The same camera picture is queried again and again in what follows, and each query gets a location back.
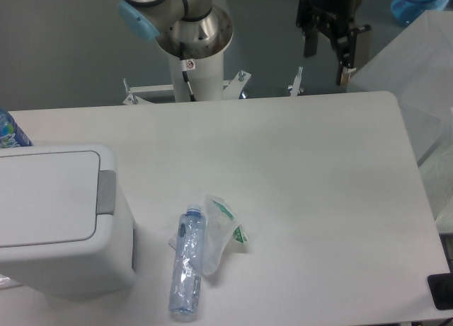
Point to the crushed clear plastic bottle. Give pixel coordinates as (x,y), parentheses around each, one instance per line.
(188,264)

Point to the white trash can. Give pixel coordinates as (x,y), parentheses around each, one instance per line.
(103,262)

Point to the white trash can lid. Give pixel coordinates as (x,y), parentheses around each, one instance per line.
(48,198)

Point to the grey lid push button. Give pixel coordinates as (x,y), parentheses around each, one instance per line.
(106,192)

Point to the silver robot arm blue cap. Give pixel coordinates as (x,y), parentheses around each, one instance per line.
(194,29)

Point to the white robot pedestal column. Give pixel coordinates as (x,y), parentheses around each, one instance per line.
(197,79)

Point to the blue plastic bag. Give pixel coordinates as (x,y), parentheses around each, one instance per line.
(406,11)

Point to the clear green plastic wrapper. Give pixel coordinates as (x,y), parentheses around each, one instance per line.
(223,224)

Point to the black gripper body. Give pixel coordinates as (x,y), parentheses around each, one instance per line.
(337,15)

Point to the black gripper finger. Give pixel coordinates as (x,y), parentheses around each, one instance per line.
(310,39)
(352,50)

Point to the black device at edge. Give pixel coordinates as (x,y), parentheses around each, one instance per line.
(441,290)

